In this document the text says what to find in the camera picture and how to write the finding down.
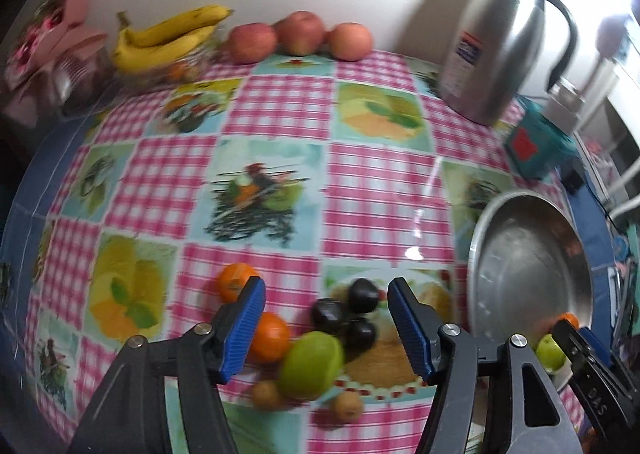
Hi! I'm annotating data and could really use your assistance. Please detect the large orange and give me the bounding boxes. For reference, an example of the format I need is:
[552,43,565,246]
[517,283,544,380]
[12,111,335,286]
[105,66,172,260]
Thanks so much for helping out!
[556,312,580,330]

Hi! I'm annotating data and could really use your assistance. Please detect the dark plum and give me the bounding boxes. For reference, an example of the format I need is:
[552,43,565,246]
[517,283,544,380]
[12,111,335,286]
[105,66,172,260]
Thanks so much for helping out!
[310,298,346,335]
[344,316,378,353]
[347,278,380,314]

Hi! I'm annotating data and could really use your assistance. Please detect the big green apple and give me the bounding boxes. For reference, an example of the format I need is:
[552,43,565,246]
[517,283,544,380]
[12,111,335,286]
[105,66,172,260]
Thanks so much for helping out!
[277,332,345,401]

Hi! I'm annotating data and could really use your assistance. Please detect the small tangerine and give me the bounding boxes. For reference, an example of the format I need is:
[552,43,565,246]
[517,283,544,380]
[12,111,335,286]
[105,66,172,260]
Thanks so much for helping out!
[214,262,259,304]
[248,312,291,364]

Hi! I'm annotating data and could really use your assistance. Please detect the large steel basin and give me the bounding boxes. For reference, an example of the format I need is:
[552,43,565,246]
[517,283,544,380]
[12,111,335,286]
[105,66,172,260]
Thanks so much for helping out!
[466,190,593,347]

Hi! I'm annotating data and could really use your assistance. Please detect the black charger plug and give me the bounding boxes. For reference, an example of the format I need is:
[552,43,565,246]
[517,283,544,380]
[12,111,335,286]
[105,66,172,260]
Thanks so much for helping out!
[559,156,586,195]

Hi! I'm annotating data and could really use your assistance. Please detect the teal knitted box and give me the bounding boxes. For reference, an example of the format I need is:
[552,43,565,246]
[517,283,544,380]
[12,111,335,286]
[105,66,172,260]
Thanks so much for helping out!
[504,96,577,181]

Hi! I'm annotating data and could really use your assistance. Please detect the pink checkered fruit tablecloth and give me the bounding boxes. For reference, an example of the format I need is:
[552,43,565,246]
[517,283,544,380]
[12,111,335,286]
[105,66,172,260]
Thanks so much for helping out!
[20,52,523,453]

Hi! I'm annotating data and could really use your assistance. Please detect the blue table cover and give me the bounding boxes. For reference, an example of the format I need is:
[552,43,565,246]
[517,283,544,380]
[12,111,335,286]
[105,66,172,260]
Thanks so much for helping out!
[0,103,626,454]

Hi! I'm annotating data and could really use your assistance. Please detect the white shelf rack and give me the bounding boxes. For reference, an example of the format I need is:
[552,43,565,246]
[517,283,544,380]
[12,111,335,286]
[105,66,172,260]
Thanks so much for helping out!
[580,79,639,226]

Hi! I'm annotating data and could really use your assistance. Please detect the right red apple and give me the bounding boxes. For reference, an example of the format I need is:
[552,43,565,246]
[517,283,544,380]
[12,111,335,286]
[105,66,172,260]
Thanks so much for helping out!
[326,23,374,62]

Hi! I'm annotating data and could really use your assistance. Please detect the red apple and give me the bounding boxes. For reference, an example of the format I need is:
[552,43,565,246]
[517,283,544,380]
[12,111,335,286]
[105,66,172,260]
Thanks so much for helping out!
[272,11,326,56]
[227,23,278,64]
[326,23,374,62]

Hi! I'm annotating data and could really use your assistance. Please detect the stainless steel thermos jug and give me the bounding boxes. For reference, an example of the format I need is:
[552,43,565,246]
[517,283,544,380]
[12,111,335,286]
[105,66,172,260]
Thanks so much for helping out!
[437,0,578,126]

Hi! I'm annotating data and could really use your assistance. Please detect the pink flower bouquet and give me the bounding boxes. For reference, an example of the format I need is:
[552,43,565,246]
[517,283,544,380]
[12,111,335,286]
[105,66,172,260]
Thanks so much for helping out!
[2,0,113,129]

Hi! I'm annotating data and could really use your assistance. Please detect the middle red apple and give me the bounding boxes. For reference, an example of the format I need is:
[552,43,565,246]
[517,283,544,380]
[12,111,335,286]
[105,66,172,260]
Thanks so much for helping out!
[272,11,326,56]

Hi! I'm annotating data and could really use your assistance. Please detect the yellow banana bunch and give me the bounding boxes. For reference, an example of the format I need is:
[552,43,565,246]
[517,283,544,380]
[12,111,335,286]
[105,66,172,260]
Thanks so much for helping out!
[112,4,234,75]

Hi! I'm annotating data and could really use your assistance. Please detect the left red apple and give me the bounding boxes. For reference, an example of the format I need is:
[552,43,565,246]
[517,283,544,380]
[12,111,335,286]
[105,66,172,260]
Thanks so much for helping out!
[227,23,278,64]

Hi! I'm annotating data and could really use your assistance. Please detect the black charger cable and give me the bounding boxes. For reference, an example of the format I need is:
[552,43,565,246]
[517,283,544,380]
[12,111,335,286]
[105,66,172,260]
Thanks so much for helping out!
[579,180,622,235]

